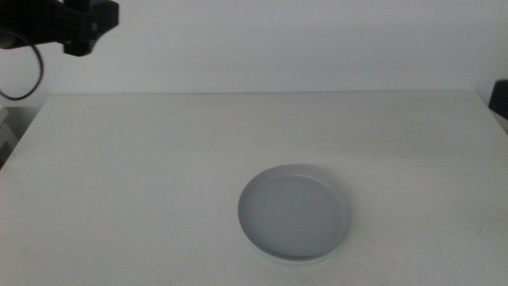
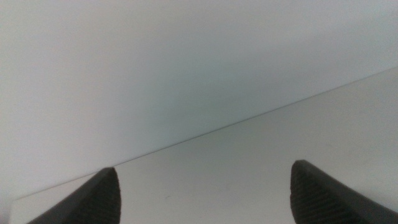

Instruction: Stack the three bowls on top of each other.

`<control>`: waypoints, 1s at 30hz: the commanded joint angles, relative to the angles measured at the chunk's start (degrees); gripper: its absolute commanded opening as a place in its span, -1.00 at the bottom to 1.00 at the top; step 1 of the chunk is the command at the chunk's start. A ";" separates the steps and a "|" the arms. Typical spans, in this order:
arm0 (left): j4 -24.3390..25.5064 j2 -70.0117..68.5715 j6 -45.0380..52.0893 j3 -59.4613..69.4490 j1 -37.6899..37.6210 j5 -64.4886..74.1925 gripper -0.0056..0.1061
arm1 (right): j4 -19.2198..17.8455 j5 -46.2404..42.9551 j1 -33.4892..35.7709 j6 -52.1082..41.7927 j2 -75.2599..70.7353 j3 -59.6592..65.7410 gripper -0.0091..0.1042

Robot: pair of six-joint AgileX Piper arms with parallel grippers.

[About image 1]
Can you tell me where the white shallow bowl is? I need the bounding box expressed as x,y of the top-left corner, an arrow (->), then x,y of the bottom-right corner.
241,234 -> 346,265

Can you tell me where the grey shallow bowl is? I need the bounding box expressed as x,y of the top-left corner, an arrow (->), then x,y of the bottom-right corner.
237,163 -> 352,261

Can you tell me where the black cable loop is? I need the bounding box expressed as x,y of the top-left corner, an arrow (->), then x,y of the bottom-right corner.
0,33 -> 44,101

